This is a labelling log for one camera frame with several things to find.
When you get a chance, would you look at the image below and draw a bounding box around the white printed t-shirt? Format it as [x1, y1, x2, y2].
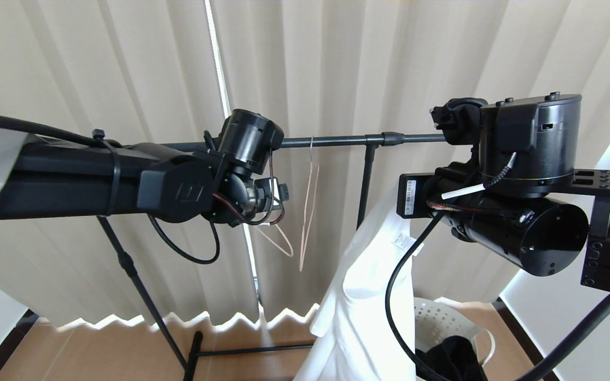
[293, 198, 417, 381]

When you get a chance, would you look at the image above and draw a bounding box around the pink clothes hanger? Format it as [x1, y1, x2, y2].
[299, 137, 320, 272]
[255, 222, 295, 258]

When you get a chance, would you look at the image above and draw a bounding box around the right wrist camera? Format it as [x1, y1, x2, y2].
[430, 97, 488, 146]

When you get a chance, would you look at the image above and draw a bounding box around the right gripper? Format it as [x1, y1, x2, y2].
[398, 161, 483, 219]

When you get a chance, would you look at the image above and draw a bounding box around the black garment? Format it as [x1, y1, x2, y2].
[416, 335, 491, 381]

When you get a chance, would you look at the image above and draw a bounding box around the black clothes rack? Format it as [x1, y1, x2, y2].
[96, 132, 446, 381]

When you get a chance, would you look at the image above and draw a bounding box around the white laundry basket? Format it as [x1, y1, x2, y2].
[414, 297, 496, 381]

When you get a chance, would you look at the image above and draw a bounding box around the beige curtain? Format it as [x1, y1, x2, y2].
[0, 0, 610, 328]

